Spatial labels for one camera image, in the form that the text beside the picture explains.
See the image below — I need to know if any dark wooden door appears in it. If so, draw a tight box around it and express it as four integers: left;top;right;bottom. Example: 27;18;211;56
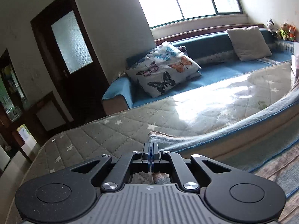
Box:
31;0;109;123

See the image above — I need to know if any blue covered sofa bench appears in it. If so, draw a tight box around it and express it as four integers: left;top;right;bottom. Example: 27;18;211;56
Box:
102;26;294;115

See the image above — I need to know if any grey square cushion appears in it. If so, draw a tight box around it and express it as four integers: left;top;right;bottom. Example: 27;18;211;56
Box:
226;26;272;61

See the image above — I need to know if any green yellow plush toy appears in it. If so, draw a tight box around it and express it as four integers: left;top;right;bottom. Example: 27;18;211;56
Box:
279;22;289;41

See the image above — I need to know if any green framed window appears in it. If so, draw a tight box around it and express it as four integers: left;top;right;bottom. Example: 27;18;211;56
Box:
139;0;243;28

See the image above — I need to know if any dark cabinet with glass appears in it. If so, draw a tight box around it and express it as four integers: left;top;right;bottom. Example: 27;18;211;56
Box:
1;49;32;163

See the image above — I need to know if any black white plush toy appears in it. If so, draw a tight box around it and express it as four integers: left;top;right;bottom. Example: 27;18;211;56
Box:
266;18;278;34

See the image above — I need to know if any grey quilted star table cover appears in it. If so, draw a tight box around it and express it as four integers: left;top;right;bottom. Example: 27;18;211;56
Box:
15;62;298;223

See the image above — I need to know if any blue striped knit sweater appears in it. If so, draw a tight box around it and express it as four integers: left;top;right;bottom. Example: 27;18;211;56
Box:
149;83;298;199

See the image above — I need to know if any butterfly print pillow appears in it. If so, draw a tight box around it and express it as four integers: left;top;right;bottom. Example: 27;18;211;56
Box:
126;41;201;98

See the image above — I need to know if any orange plush toy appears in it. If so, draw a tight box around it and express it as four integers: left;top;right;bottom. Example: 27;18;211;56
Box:
288;25;297;42

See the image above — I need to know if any pink tissue pack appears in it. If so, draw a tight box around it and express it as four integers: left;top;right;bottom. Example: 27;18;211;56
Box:
291;55;299;77

